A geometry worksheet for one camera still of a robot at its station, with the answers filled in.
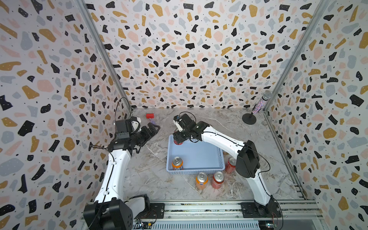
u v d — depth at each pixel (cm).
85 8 70
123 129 59
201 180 75
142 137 68
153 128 70
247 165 52
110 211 37
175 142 90
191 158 91
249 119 116
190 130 66
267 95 84
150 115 119
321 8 72
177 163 80
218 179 74
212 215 73
